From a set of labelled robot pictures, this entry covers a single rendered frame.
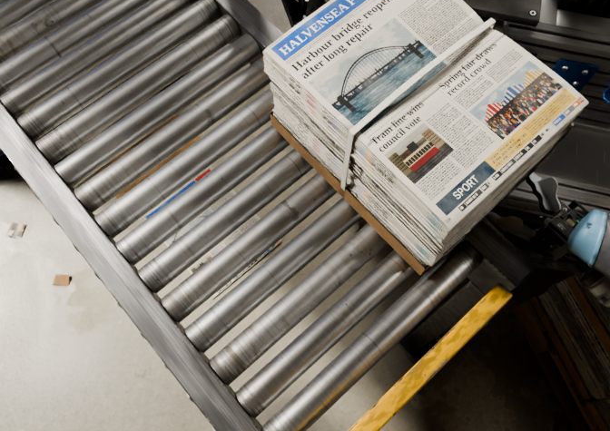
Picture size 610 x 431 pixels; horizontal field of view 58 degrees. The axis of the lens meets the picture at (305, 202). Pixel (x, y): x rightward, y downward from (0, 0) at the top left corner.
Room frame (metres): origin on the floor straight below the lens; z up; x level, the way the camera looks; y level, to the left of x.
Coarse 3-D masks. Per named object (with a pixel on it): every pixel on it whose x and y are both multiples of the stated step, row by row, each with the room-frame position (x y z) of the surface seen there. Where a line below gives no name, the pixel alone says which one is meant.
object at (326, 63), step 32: (352, 0) 0.60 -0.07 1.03; (384, 0) 0.59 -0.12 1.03; (416, 0) 0.60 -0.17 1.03; (448, 0) 0.60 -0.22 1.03; (288, 32) 0.54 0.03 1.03; (320, 32) 0.54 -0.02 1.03; (352, 32) 0.54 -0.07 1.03; (384, 32) 0.54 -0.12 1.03; (416, 32) 0.54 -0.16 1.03; (288, 64) 0.48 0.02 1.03; (320, 64) 0.48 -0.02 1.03; (352, 64) 0.48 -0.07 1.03; (384, 64) 0.48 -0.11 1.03; (288, 96) 0.47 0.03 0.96; (320, 96) 0.43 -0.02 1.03; (352, 96) 0.43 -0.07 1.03; (288, 128) 0.48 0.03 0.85; (320, 128) 0.42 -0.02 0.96; (320, 160) 0.42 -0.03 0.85
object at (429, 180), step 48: (432, 96) 0.43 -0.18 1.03; (480, 96) 0.43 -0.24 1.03; (528, 96) 0.43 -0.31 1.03; (576, 96) 0.43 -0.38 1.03; (384, 144) 0.35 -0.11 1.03; (432, 144) 0.35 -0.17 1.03; (480, 144) 0.35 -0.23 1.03; (528, 144) 0.35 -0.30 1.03; (384, 192) 0.31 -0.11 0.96; (432, 192) 0.28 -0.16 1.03; (480, 192) 0.28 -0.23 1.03; (432, 240) 0.24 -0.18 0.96
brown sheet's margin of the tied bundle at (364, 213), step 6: (360, 204) 0.34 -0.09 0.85; (360, 210) 0.34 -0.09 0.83; (366, 210) 0.33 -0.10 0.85; (366, 216) 0.33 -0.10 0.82; (372, 216) 0.32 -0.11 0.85; (372, 222) 0.32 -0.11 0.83; (378, 222) 0.31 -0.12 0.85; (378, 228) 0.31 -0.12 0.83; (384, 228) 0.30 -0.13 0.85; (384, 234) 0.30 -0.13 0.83; (390, 234) 0.29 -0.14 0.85; (390, 240) 0.28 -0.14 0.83; (396, 240) 0.28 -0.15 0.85; (396, 246) 0.27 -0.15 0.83; (402, 246) 0.27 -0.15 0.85; (402, 252) 0.26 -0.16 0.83; (408, 252) 0.26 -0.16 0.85; (408, 258) 0.25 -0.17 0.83; (414, 258) 0.25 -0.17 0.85; (414, 264) 0.24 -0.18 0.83; (420, 264) 0.24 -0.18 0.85; (420, 270) 0.23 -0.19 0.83
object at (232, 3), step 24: (216, 0) 0.81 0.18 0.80; (240, 0) 0.81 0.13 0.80; (240, 24) 0.75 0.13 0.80; (264, 24) 0.74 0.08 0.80; (264, 48) 0.69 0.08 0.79; (480, 240) 0.29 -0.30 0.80; (504, 240) 0.29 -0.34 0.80; (480, 264) 0.26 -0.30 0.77; (504, 264) 0.25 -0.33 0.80; (528, 264) 0.25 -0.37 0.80; (480, 288) 0.24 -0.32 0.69
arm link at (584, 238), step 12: (588, 216) 0.29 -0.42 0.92; (600, 216) 0.29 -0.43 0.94; (576, 228) 0.28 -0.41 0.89; (588, 228) 0.27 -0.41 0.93; (600, 228) 0.27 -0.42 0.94; (576, 240) 0.25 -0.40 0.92; (588, 240) 0.25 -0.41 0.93; (600, 240) 0.25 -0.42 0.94; (576, 252) 0.24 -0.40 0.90; (588, 252) 0.24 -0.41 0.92; (600, 252) 0.23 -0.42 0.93; (588, 264) 0.23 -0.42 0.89; (600, 264) 0.22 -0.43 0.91
